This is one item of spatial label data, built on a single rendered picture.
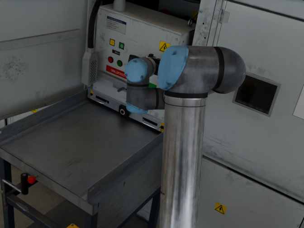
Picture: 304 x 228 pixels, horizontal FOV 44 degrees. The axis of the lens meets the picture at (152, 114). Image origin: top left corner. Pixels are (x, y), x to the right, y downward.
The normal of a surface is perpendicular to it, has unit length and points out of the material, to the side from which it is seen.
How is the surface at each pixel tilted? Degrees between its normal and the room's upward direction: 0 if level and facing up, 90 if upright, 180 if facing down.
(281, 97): 90
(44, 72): 90
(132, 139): 0
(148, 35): 90
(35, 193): 0
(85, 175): 0
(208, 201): 90
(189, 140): 70
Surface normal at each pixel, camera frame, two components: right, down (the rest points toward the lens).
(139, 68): -0.26, 0.12
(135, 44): -0.55, 0.36
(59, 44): 0.71, 0.44
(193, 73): 0.27, 0.20
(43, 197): 0.14, -0.86
